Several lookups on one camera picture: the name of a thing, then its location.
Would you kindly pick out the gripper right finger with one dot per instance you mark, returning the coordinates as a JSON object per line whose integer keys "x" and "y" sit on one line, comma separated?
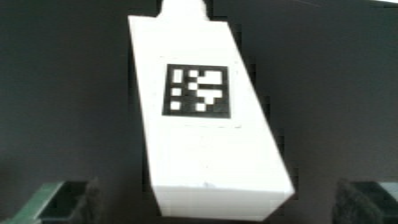
{"x": 367, "y": 202}

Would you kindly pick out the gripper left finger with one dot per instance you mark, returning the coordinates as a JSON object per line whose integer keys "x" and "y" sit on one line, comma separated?
{"x": 65, "y": 204}

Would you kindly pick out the white stool leg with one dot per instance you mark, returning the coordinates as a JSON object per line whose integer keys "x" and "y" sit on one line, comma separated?
{"x": 218, "y": 173}

